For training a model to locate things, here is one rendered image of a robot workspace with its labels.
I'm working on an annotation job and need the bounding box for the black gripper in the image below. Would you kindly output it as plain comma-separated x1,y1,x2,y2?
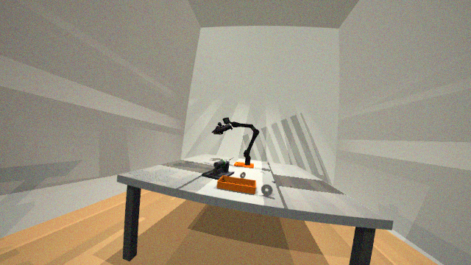
212,126,227,135

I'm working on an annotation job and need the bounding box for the orange open-top tray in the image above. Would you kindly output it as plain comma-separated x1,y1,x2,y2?
216,175,256,194

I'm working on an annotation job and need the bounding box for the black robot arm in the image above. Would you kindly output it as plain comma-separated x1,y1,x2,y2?
218,117,259,166

